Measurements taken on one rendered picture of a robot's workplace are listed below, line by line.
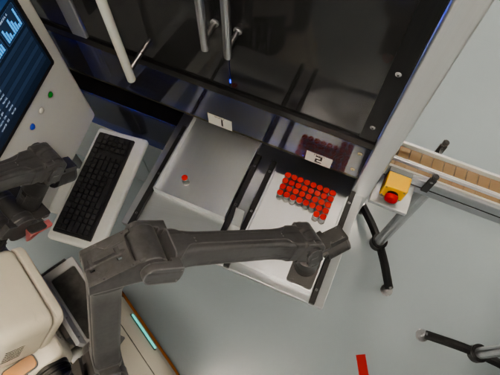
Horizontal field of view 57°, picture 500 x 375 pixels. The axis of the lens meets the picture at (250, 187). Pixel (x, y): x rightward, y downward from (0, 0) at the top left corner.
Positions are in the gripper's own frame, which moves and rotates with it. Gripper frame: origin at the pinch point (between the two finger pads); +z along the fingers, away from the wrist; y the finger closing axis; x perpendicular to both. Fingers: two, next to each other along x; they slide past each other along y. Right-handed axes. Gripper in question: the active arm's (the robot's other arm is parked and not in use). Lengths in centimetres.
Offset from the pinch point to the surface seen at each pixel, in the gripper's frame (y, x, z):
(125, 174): 14, 72, 26
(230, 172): 27.0, 35.6, 20.3
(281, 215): 19.8, 13.7, 20.9
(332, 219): 25.0, -2.1, 21.6
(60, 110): 20, 92, 4
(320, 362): -12, -21, 110
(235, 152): 35, 37, 20
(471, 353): 18, -80, 99
